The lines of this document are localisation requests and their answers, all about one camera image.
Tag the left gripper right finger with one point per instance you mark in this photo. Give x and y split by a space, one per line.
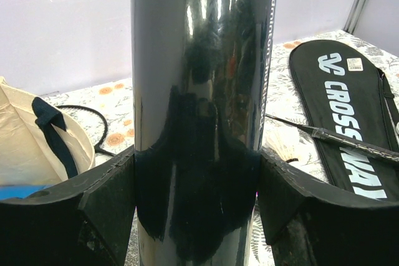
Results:
309 222

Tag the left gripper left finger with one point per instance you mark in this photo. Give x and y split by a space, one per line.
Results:
85 220

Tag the shuttlecock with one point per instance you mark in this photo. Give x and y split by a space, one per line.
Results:
286 143

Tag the black shuttlecock tube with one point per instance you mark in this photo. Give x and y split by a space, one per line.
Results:
200 71

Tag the right badminton racket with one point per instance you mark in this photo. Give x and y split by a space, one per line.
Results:
338 139

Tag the badminton racket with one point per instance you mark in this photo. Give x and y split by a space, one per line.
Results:
93 122
338 139

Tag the left badminton racket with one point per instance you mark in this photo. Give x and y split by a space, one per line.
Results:
93 122

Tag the blue white can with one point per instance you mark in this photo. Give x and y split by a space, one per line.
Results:
19 191

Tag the beige canvas tote bag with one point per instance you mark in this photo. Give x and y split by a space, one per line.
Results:
40 144

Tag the black racket cover bag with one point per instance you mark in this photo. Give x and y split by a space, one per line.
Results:
342 91

